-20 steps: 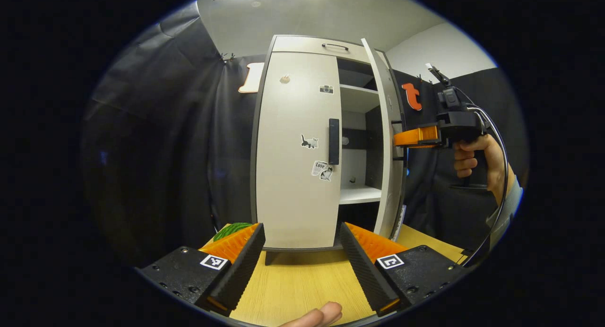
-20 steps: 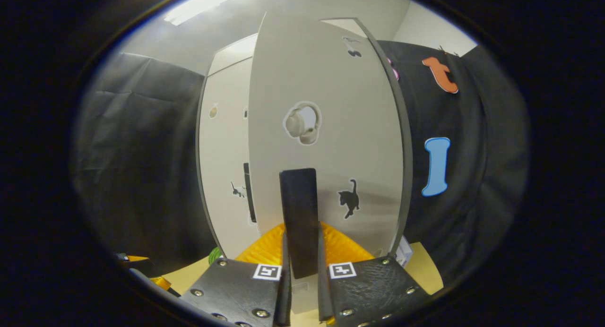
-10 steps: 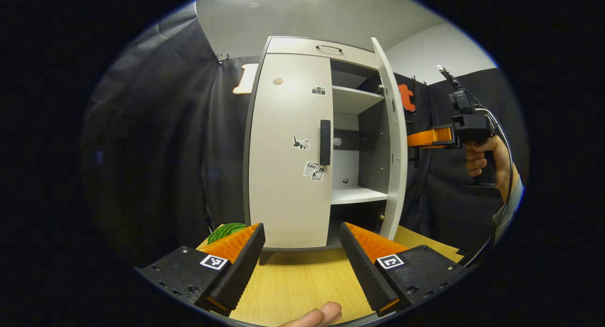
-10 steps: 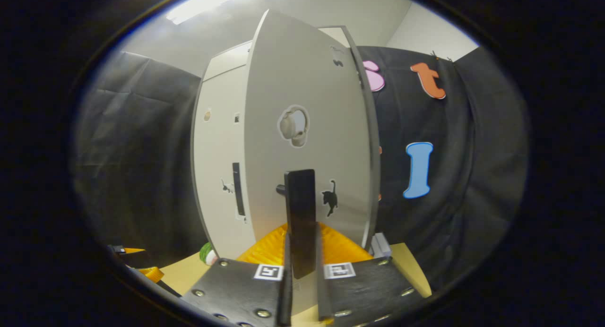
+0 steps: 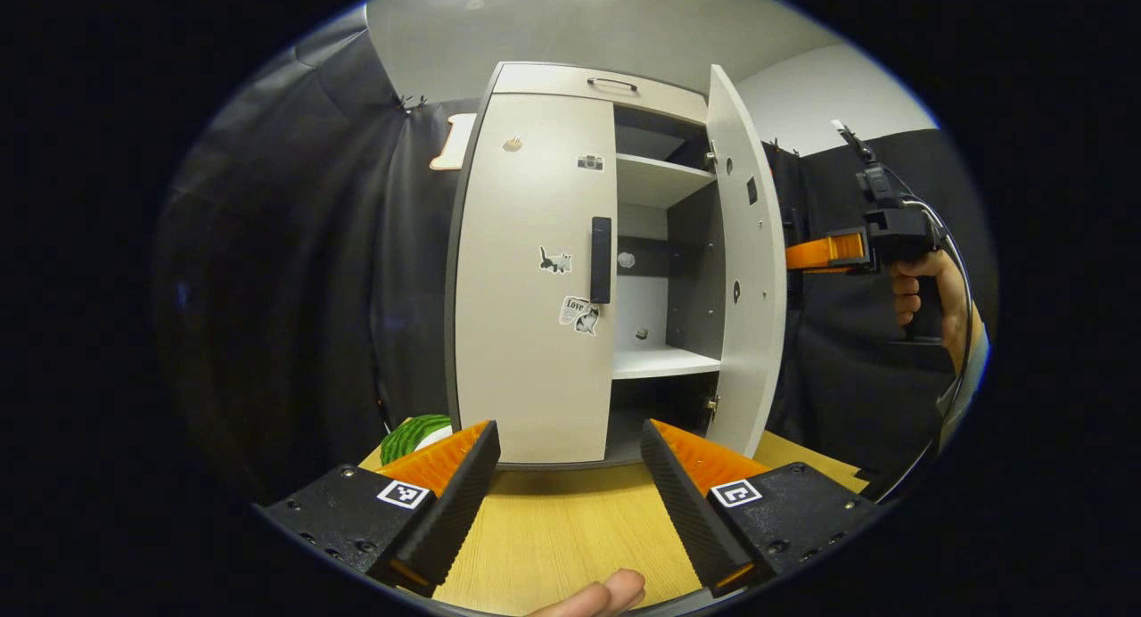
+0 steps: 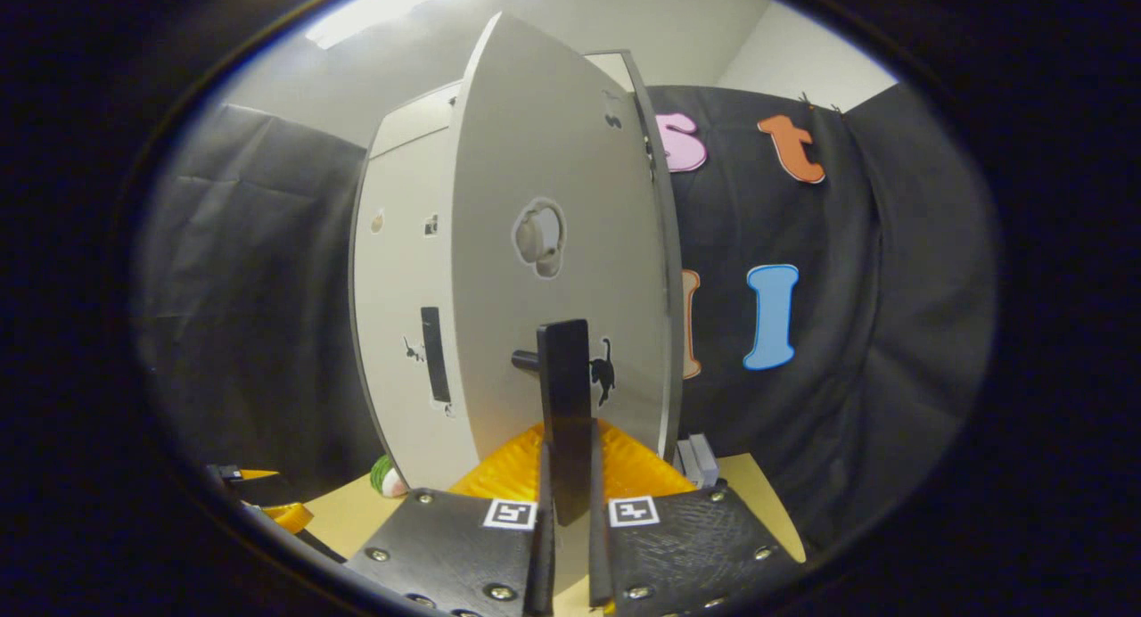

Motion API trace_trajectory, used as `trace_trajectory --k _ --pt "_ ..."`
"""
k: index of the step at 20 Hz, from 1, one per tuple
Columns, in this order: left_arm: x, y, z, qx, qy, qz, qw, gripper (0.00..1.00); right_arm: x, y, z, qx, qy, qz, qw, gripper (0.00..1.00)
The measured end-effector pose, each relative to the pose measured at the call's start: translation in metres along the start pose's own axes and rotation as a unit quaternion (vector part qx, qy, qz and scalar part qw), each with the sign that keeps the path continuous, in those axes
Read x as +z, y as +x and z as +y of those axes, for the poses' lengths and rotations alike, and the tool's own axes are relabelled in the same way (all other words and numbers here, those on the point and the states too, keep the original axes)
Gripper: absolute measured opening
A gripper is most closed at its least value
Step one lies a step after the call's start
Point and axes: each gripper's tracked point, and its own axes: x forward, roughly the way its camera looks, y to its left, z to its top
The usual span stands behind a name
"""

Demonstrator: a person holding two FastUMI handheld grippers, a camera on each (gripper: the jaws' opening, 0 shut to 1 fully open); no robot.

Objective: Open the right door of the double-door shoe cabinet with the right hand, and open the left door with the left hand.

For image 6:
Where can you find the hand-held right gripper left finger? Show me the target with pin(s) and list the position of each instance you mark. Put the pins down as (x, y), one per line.
(541, 563)

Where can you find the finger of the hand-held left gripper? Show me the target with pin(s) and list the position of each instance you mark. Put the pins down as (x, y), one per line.
(285, 516)
(241, 474)

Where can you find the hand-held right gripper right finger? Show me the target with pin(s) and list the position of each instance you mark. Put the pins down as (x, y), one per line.
(599, 555)

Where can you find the white double-door shoe cabinet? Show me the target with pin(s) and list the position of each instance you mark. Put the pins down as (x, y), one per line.
(675, 332)

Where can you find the white shoe cabinet door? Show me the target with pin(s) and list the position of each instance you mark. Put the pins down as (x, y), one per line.
(535, 153)
(392, 269)

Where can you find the green watermelon toy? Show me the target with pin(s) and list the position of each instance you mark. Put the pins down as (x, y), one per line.
(388, 479)

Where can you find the white book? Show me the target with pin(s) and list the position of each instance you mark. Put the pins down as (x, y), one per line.
(685, 465)

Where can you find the black backdrop cloth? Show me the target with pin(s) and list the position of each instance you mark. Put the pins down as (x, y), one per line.
(891, 287)

